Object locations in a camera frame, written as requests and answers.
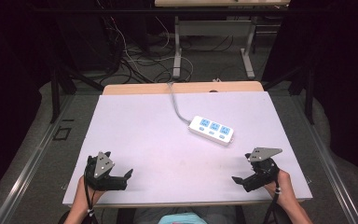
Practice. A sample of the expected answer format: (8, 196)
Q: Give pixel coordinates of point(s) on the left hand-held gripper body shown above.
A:
(105, 183)

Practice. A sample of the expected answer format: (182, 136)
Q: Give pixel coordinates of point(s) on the white table cover board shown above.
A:
(167, 155)

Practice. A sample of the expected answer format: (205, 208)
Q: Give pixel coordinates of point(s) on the black metal stand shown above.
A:
(304, 90)
(59, 84)

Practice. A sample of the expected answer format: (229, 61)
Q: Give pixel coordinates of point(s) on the black horizontal bar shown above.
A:
(167, 10)

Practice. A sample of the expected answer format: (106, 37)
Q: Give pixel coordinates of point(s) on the aluminium floor rail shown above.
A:
(329, 161)
(28, 168)

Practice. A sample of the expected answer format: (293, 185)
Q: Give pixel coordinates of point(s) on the white power strip blue sockets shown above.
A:
(211, 130)

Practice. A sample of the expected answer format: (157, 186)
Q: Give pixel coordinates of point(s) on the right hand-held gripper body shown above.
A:
(262, 175)

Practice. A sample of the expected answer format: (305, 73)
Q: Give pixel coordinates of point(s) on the wooden table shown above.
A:
(192, 87)

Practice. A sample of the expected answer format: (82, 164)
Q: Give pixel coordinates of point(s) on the person's grey trousers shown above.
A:
(223, 214)

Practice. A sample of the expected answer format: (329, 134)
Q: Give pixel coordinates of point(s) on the person's teal shirt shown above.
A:
(181, 219)

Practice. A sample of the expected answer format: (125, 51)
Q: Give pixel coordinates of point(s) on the person's left hand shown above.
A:
(84, 196)

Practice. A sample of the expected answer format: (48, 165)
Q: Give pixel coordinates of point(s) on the person's right hand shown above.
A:
(283, 189)

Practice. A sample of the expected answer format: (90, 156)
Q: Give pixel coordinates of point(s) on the white metal desk frame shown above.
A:
(213, 31)

